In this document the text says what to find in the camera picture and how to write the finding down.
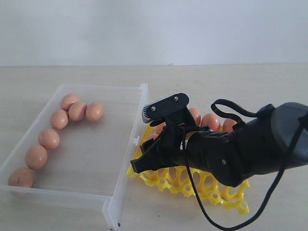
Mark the brown egg third row left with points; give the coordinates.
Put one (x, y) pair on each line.
(49, 139)

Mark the brown egg fourth row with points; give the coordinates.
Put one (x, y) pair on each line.
(36, 157)

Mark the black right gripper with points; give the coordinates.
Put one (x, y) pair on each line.
(214, 152)

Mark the clear plastic tray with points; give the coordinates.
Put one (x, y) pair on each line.
(88, 169)

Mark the brown egg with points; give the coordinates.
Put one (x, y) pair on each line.
(152, 136)
(77, 111)
(211, 120)
(94, 112)
(68, 100)
(21, 177)

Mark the brown egg packed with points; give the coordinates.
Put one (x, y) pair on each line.
(196, 115)
(159, 128)

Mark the brown egg second row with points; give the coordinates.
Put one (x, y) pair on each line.
(59, 119)
(228, 125)

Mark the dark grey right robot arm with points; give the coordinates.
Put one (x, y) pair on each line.
(271, 140)

